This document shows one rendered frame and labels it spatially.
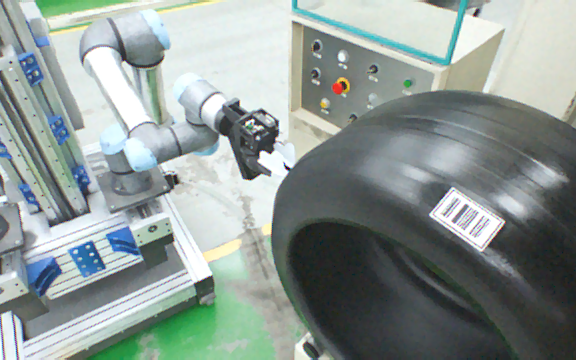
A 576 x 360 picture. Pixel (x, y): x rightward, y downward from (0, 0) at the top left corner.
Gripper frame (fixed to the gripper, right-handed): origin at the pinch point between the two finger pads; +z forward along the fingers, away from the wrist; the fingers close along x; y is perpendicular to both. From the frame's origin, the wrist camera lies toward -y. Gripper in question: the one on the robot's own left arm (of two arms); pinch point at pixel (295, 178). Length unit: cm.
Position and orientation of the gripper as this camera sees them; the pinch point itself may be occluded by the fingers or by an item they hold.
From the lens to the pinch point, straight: 79.4
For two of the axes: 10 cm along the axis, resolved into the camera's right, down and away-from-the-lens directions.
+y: 0.9, -6.7, -7.3
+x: 7.0, -4.8, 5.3
